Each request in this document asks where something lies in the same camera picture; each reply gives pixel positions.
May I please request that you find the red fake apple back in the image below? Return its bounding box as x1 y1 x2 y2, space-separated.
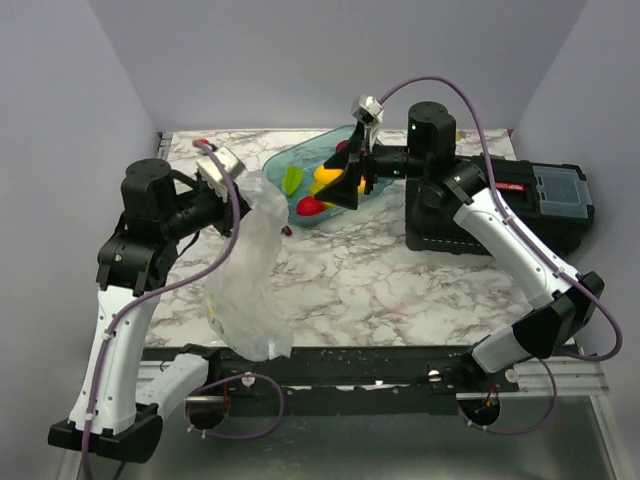
335 140 349 152

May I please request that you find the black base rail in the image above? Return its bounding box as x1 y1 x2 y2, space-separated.
144 344 521 417

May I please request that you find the yellow-green fake starfruit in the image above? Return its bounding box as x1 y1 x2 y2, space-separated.
310 182 326 197

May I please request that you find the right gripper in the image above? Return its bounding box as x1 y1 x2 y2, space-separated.
313 122 428 211

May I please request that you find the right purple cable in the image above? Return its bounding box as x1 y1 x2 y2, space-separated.
377 76 624 436

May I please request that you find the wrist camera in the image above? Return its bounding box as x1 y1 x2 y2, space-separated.
193 139 246 201
351 94 384 145

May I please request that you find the aluminium frame rail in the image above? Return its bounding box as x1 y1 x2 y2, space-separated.
134 358 609 397

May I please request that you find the teal plastic container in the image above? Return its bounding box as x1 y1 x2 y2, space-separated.
261 124 396 229

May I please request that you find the green fake leaf fruit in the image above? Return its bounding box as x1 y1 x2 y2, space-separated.
281 165 304 197

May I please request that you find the yellow fake lemon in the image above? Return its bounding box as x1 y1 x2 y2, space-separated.
313 165 343 185

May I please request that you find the red fake apple front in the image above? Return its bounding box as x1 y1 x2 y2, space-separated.
296 196 325 217

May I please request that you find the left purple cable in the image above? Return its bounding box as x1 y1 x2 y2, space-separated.
80 139 285 480

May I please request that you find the purple cable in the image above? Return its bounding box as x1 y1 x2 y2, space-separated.
377 76 624 436
80 139 285 480

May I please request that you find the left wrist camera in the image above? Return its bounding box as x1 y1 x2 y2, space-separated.
193 139 246 201

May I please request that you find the red fake apple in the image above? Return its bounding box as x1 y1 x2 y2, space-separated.
296 196 325 217
335 140 349 152

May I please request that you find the black toolbox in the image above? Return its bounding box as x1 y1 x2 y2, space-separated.
405 155 595 257

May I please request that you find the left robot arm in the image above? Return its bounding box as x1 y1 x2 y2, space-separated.
47 154 249 463

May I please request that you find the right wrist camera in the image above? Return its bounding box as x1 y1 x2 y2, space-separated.
351 94 384 145

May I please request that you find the clear plastic lemon-print bag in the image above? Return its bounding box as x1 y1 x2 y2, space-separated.
203 170 293 362

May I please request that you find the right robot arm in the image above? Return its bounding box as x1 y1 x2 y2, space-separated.
316 96 604 392

